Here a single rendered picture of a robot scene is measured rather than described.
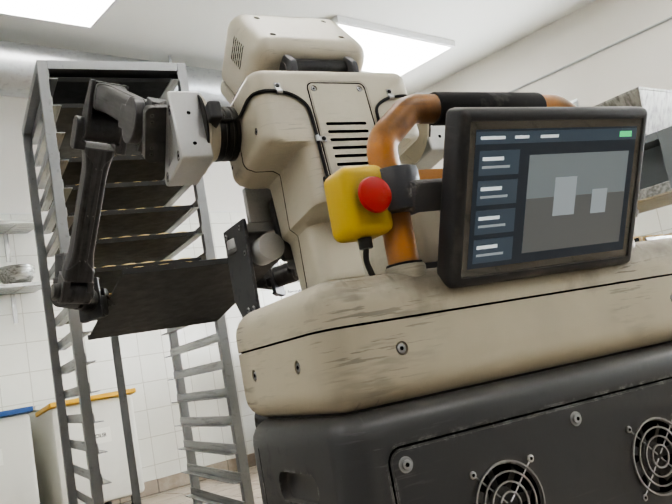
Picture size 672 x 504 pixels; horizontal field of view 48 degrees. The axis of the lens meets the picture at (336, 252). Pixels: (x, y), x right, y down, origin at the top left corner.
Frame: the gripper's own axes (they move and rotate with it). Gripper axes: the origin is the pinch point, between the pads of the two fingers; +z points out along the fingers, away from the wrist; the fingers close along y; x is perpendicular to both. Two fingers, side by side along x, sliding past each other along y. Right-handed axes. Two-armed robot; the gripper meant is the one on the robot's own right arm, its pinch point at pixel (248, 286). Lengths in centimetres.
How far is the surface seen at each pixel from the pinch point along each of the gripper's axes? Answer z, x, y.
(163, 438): 229, -307, -13
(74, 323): 57, 2, 5
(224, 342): 26.2, -31.1, -7.6
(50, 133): 51, 7, 65
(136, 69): 28, -13, 86
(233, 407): 29, -33, -29
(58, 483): 229, -189, -30
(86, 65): 39, -1, 87
